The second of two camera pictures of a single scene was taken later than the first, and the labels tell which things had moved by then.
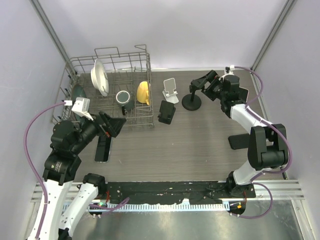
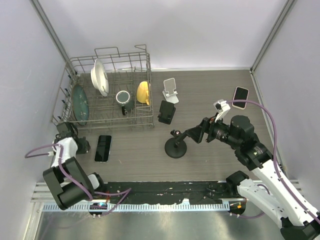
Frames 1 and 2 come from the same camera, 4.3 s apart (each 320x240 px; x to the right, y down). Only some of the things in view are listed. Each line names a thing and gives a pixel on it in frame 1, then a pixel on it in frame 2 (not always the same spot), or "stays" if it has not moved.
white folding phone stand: [170, 95] stays
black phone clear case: [102, 149] stays
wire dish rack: [108, 82] stays
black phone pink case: [243, 95] stays
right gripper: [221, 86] -> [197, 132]
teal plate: [78, 91] stays
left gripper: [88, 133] -> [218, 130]
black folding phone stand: [166, 112] stays
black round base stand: [191, 101] -> [175, 147]
